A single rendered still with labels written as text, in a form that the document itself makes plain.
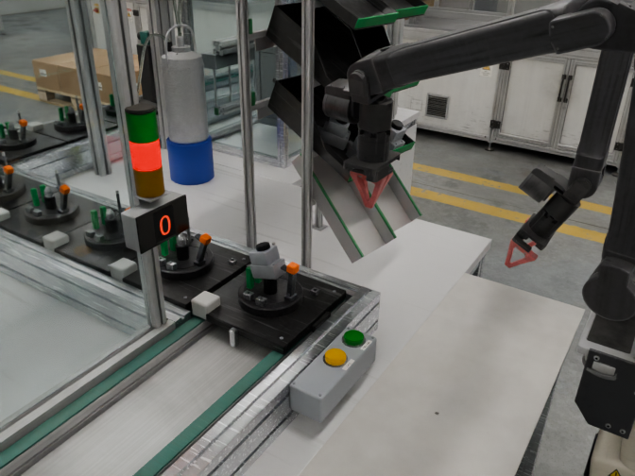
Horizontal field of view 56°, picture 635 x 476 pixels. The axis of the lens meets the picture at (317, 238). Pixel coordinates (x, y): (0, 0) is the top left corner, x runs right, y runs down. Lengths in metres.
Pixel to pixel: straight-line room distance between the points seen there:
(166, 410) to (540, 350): 0.81
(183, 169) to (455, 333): 1.14
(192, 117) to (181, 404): 1.17
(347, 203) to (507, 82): 3.71
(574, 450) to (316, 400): 1.54
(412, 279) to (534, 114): 3.60
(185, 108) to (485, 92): 3.45
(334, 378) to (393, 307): 0.41
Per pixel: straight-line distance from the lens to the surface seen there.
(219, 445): 1.02
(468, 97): 5.21
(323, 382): 1.11
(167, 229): 1.13
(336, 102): 1.08
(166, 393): 1.18
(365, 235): 1.46
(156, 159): 1.07
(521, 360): 1.40
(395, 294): 1.54
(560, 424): 2.58
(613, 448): 1.35
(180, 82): 2.06
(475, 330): 1.46
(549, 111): 5.05
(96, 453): 1.11
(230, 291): 1.34
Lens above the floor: 1.70
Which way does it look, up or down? 28 degrees down
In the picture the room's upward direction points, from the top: 1 degrees clockwise
